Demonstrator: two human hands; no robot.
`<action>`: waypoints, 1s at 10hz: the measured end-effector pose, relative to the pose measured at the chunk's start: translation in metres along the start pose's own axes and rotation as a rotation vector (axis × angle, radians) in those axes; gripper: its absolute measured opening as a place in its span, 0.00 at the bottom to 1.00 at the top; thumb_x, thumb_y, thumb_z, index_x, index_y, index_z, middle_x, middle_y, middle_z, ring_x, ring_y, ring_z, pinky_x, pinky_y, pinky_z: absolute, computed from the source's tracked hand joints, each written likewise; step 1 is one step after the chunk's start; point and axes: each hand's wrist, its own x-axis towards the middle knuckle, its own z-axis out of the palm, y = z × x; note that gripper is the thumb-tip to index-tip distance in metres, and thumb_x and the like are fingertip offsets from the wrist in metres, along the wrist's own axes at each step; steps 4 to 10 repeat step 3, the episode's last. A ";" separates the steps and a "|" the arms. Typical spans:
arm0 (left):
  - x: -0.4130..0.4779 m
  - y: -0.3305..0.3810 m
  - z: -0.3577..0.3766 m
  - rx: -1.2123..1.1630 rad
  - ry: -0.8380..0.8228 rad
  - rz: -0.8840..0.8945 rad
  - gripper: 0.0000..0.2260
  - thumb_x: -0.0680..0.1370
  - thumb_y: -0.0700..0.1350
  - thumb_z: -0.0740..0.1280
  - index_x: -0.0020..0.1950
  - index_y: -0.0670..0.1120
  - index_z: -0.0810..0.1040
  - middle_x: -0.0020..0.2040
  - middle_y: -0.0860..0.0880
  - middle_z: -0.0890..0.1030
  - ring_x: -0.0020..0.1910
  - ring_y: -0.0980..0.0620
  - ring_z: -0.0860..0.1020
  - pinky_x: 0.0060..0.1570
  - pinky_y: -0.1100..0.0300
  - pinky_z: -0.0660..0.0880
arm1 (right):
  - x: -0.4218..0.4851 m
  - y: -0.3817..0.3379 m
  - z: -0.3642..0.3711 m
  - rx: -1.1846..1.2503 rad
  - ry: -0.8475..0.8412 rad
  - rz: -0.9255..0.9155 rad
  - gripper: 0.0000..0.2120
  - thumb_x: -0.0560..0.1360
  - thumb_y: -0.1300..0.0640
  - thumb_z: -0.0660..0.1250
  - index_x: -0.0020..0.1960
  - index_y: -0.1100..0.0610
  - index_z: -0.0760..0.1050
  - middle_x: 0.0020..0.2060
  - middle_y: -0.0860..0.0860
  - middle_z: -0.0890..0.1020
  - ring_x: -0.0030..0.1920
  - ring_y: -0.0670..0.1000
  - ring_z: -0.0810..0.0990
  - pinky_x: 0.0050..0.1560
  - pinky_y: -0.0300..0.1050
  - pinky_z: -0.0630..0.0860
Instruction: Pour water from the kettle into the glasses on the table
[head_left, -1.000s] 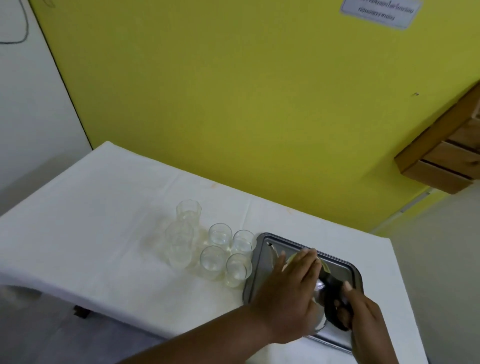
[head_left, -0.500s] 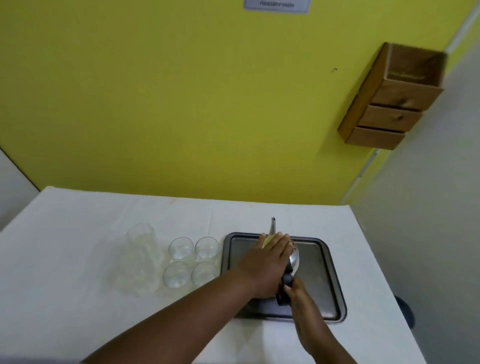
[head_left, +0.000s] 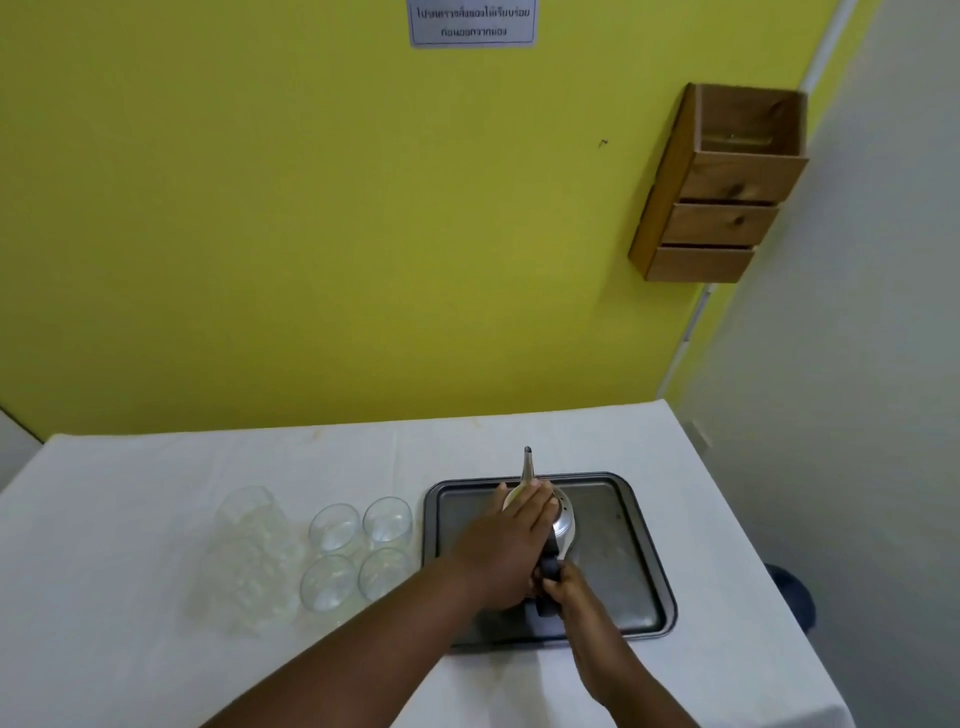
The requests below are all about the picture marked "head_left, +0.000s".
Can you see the person's left hand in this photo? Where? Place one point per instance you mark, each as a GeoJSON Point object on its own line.
{"type": "Point", "coordinates": [495, 551]}

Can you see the person's right hand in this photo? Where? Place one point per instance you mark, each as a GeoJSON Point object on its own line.
{"type": "Point", "coordinates": [581, 611]}

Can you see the person's left fingers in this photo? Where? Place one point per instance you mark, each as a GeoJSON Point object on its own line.
{"type": "Point", "coordinates": [534, 504]}

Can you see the person's right fingers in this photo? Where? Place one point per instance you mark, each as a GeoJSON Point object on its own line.
{"type": "Point", "coordinates": [550, 586]}

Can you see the person's left forearm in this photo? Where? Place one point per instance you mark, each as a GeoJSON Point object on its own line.
{"type": "Point", "coordinates": [352, 660]}

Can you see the person's right forearm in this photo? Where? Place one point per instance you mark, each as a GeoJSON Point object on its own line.
{"type": "Point", "coordinates": [634, 694]}

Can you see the dark metal baking tray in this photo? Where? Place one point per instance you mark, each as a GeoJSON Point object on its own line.
{"type": "Point", "coordinates": [619, 555]}

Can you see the clear drinking glass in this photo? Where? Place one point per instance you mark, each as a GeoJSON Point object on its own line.
{"type": "Point", "coordinates": [388, 520]}
{"type": "Point", "coordinates": [335, 529]}
{"type": "Point", "coordinates": [328, 582]}
{"type": "Point", "coordinates": [382, 574]}

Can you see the dark blue stool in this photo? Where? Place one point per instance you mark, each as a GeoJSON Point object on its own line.
{"type": "Point", "coordinates": [796, 600]}

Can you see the white tablecloth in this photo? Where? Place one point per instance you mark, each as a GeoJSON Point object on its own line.
{"type": "Point", "coordinates": [150, 480]}

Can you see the wooden wall box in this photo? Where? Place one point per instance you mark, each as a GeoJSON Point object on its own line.
{"type": "Point", "coordinates": [724, 199]}

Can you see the white paper wall sign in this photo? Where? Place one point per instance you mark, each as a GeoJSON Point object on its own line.
{"type": "Point", "coordinates": [472, 22]}

